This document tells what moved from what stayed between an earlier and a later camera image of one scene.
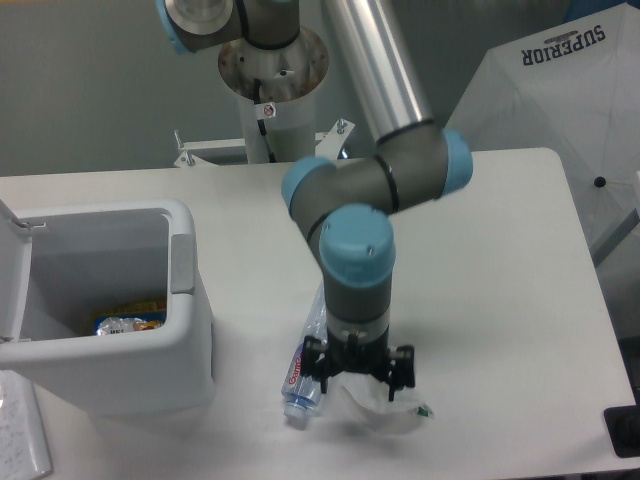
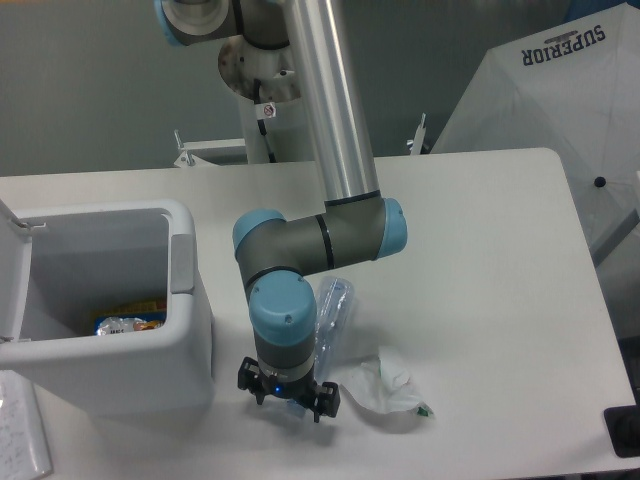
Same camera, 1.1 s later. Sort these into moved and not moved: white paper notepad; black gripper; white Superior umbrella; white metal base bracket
Moved: black gripper
Not moved: white Superior umbrella; white paper notepad; white metal base bracket
